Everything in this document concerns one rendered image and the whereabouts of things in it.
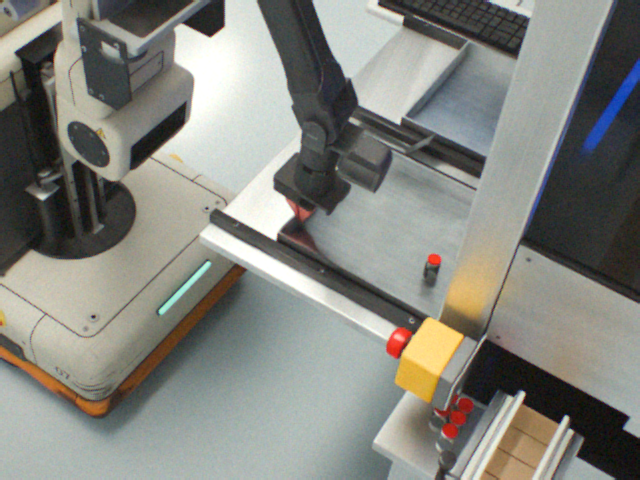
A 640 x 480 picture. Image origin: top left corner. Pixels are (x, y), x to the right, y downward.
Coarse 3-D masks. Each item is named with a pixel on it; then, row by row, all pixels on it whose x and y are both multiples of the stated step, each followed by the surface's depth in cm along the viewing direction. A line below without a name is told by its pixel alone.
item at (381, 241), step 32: (352, 192) 149; (384, 192) 149; (416, 192) 150; (448, 192) 150; (288, 224) 139; (320, 224) 144; (352, 224) 144; (384, 224) 145; (416, 224) 145; (448, 224) 146; (320, 256) 135; (352, 256) 140; (384, 256) 141; (416, 256) 141; (448, 256) 142; (384, 288) 137; (416, 288) 137
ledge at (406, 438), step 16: (400, 400) 125; (416, 400) 125; (400, 416) 123; (416, 416) 124; (480, 416) 124; (384, 432) 122; (400, 432) 122; (416, 432) 122; (432, 432) 122; (464, 432) 123; (384, 448) 120; (400, 448) 120; (416, 448) 121; (432, 448) 121; (400, 464) 121; (416, 464) 119; (432, 464) 119
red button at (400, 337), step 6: (396, 330) 116; (402, 330) 116; (408, 330) 117; (390, 336) 116; (396, 336) 115; (402, 336) 115; (408, 336) 116; (390, 342) 115; (396, 342) 115; (402, 342) 115; (408, 342) 118; (390, 348) 116; (396, 348) 115; (402, 348) 116; (390, 354) 116; (396, 354) 115
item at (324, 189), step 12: (288, 168) 135; (300, 168) 130; (276, 180) 134; (288, 180) 134; (300, 180) 132; (312, 180) 130; (324, 180) 131; (336, 180) 135; (300, 192) 133; (312, 192) 132; (324, 192) 133; (336, 192) 134; (348, 192) 136; (324, 204) 132; (336, 204) 133
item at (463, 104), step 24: (480, 48) 171; (456, 72) 170; (480, 72) 171; (504, 72) 171; (432, 96) 165; (456, 96) 166; (480, 96) 166; (504, 96) 167; (408, 120) 156; (432, 120) 161; (456, 120) 162; (480, 120) 162; (456, 144) 154; (480, 144) 158
